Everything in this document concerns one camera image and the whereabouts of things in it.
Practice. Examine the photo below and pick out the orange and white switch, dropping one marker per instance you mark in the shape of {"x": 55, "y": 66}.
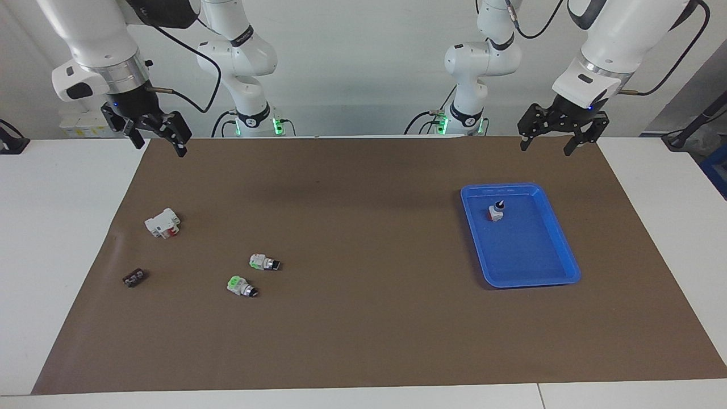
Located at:
{"x": 496, "y": 213}

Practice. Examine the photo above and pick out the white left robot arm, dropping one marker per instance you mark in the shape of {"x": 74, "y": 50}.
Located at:
{"x": 483, "y": 57}

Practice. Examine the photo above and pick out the green and white switch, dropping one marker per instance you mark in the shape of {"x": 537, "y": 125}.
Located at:
{"x": 238, "y": 285}

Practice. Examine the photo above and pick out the white switch with small tabs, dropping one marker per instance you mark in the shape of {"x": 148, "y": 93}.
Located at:
{"x": 262, "y": 262}

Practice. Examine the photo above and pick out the white and red circuit breaker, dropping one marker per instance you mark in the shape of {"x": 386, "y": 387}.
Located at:
{"x": 162, "y": 222}

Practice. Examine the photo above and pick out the black terminal block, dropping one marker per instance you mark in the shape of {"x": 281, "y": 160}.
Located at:
{"x": 134, "y": 278}

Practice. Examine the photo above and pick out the brown table mat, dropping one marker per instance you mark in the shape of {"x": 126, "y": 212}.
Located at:
{"x": 363, "y": 318}

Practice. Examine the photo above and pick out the white wall box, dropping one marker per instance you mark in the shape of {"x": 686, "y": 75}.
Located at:
{"x": 79, "y": 130}

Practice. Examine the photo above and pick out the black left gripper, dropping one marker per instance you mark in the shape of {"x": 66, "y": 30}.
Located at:
{"x": 573, "y": 112}

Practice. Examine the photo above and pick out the blue plastic tray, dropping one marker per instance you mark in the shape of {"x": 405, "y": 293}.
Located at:
{"x": 528, "y": 255}

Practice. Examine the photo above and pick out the blue box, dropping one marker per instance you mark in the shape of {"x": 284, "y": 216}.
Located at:
{"x": 717, "y": 170}

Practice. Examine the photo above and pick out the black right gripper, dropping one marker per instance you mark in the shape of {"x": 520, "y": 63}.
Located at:
{"x": 136, "y": 105}

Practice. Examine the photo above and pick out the black stand foot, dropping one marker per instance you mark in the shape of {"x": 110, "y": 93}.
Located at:
{"x": 10, "y": 142}

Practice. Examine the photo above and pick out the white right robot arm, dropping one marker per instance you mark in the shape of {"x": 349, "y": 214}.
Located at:
{"x": 96, "y": 34}

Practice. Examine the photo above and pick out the black tripod leg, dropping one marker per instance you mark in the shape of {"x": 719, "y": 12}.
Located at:
{"x": 696, "y": 122}

